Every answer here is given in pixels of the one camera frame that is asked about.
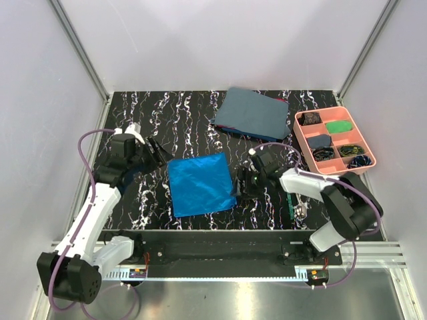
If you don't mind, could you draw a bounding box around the yellow green item in tray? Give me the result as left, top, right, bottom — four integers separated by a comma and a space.
338, 145, 365, 157

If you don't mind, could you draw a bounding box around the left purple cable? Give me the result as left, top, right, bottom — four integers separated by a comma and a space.
46, 128, 141, 319

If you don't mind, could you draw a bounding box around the blue patterned item in tray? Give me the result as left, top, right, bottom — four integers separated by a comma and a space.
347, 155, 373, 169

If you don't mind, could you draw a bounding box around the purple cable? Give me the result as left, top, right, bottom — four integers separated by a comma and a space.
46, 128, 141, 319
250, 142, 383, 289

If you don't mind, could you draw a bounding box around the knife with green handle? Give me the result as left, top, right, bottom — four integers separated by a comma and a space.
287, 193, 295, 221

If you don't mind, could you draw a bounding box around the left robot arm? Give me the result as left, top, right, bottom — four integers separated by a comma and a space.
37, 132, 173, 304

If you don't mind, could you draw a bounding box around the grey item in tray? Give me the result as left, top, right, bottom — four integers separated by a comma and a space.
306, 134, 332, 149

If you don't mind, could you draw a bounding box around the pink divided tray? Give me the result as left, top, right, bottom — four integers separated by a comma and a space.
293, 106, 376, 175

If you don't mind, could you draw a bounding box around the dark multicolour item in tray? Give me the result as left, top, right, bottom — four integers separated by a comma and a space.
312, 147, 335, 162

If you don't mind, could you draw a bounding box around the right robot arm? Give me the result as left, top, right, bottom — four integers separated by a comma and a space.
232, 150, 384, 265

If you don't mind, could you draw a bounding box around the dark patterned item in tray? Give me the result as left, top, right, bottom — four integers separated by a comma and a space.
300, 112, 322, 126

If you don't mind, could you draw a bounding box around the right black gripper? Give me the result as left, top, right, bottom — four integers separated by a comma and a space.
230, 165, 267, 200

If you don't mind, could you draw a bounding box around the grey folded napkin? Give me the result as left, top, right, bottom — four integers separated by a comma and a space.
211, 87, 291, 142

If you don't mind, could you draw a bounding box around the blue cloth napkin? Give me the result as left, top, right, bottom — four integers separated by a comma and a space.
167, 153, 237, 218

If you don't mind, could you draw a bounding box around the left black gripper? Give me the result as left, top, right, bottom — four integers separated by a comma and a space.
128, 135, 173, 175

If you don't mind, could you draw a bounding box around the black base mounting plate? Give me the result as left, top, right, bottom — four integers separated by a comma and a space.
89, 229, 384, 279

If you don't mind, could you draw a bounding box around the red folded napkin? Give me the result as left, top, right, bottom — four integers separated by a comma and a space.
214, 125, 255, 137

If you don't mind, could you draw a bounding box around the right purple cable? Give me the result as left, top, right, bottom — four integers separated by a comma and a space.
250, 142, 383, 289

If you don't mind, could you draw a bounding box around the aluminium frame rail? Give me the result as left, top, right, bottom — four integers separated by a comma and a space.
47, 0, 109, 102

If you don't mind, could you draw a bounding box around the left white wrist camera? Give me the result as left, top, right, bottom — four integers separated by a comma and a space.
113, 123, 145, 145

